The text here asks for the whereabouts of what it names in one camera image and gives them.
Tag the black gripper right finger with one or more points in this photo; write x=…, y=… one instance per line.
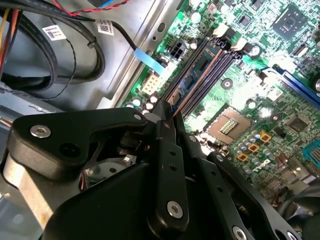
x=215, y=180

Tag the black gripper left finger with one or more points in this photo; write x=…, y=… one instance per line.
x=50, y=145

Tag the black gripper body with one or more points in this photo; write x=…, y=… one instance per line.
x=112, y=212

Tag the blue RAM stick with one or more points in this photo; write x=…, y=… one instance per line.
x=190, y=80

